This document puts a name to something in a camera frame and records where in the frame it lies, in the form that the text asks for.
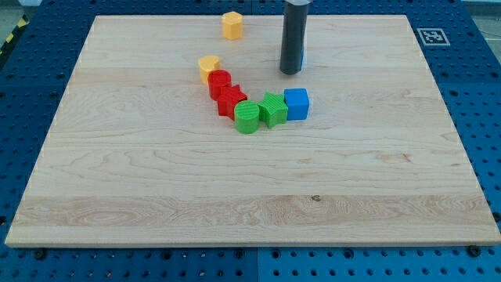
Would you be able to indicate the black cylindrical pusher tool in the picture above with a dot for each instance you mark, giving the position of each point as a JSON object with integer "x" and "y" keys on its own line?
{"x": 294, "y": 25}

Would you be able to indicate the blue triangle block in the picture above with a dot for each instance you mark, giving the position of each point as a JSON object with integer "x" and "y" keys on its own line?
{"x": 302, "y": 58}

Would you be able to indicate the green star block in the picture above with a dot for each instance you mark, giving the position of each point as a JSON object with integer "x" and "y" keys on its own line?
{"x": 273, "y": 109}

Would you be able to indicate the red star block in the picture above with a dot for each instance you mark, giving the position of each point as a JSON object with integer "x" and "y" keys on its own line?
{"x": 229, "y": 97}

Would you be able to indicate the yellow hexagon block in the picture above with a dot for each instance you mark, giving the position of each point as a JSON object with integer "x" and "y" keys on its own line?
{"x": 232, "y": 25}

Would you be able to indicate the blue cube block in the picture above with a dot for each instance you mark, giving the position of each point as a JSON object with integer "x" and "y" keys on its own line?
{"x": 298, "y": 103}

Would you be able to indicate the red cylinder block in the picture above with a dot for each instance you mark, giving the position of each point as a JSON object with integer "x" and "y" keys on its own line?
{"x": 218, "y": 79}

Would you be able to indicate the yellow heart block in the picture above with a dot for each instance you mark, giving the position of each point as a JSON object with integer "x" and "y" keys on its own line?
{"x": 206, "y": 65}

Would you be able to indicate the green cylinder block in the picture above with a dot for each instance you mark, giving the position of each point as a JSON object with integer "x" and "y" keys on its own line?
{"x": 246, "y": 114}

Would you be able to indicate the white fiducial marker tag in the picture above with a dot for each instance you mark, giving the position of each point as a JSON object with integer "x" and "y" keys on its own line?
{"x": 431, "y": 36}

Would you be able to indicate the wooden board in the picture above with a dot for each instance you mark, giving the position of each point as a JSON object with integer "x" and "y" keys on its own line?
{"x": 138, "y": 157}

